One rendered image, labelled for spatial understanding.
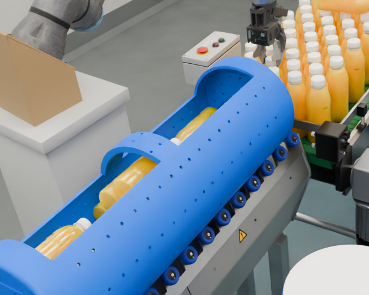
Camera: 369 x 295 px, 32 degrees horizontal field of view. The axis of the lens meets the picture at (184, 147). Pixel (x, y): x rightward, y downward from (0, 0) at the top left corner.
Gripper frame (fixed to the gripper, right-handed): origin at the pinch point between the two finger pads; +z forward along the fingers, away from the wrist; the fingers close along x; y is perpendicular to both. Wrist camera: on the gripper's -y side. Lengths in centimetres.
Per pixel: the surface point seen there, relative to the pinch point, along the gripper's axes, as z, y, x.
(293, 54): -0.5, -4.8, 4.8
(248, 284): 72, 27, 1
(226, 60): -13.1, 26.1, 1.6
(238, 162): -2, 52, 19
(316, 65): -0.8, -0.3, 14.7
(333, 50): -0.9, -11.0, 15.2
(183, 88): 110, -130, -143
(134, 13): 105, -208, -245
